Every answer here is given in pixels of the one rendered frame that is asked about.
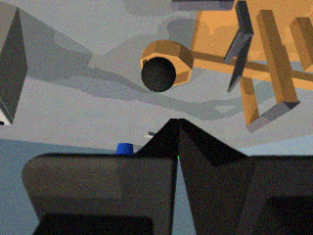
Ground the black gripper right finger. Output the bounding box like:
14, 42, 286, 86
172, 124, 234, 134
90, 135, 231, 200
178, 118, 313, 235

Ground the blue cup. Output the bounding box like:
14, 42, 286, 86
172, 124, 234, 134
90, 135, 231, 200
116, 143, 134, 154

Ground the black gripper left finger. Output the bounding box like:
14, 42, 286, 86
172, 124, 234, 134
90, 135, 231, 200
22, 118, 180, 235

